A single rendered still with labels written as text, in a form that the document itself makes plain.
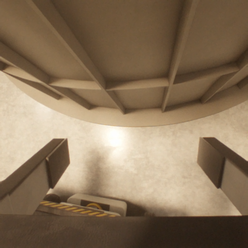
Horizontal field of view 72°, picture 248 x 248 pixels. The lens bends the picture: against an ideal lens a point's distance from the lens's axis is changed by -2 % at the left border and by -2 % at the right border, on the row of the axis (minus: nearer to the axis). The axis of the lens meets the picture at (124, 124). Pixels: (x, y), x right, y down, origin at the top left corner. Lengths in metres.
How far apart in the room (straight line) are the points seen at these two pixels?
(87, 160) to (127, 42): 0.71
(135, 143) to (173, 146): 0.19
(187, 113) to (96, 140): 0.48
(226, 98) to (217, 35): 0.59
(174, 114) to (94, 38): 0.63
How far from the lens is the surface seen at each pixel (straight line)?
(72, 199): 0.87
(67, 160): 0.17
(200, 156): 0.17
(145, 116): 0.88
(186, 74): 0.54
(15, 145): 1.19
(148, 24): 0.32
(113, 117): 0.90
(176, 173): 0.90
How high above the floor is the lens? 0.89
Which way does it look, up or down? 78 degrees down
